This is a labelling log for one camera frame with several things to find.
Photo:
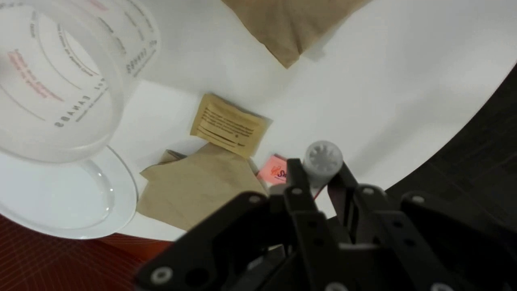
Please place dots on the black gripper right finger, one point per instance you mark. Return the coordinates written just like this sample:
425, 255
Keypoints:
372, 226

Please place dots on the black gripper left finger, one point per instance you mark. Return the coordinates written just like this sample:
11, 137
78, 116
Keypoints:
301, 215

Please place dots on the clear plastic measuring cup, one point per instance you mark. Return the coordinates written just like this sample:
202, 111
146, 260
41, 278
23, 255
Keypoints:
65, 139

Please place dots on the pink sweetener packet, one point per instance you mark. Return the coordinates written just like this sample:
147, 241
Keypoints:
272, 171

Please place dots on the brown paper napkin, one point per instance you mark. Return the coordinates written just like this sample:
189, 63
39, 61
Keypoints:
291, 26
199, 186

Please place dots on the brown sugar packet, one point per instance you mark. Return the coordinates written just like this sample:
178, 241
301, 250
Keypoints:
228, 124

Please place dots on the white round plate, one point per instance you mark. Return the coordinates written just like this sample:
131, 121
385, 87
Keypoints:
53, 199

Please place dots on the red patterned sofa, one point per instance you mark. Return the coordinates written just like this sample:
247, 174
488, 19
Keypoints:
53, 263

